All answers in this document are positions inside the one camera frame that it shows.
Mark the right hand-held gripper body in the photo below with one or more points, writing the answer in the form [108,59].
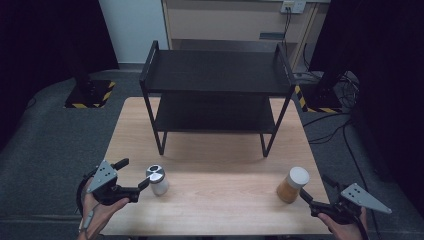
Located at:
[360,198]

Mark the orange spice jar white lid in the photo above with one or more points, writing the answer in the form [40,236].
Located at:
[291,186]

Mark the black curtain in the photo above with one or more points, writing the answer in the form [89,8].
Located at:
[386,83]

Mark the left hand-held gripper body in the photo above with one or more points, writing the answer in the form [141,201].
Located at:
[104,175]

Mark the person's right hand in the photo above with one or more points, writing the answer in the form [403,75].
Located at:
[343,230]

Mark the glass salt jar silver lid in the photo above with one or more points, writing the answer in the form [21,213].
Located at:
[157,180]

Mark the person's left hand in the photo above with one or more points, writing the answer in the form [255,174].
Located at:
[100,213]

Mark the white wall outlet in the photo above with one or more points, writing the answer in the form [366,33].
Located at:
[293,6]

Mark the black stand base striped tape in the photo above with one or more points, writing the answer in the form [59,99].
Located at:
[96,95]
[321,101]

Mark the black two-tier shelf rack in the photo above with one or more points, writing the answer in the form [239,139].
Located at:
[216,71]

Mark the beige cabinet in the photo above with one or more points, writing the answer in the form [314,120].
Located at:
[226,23]

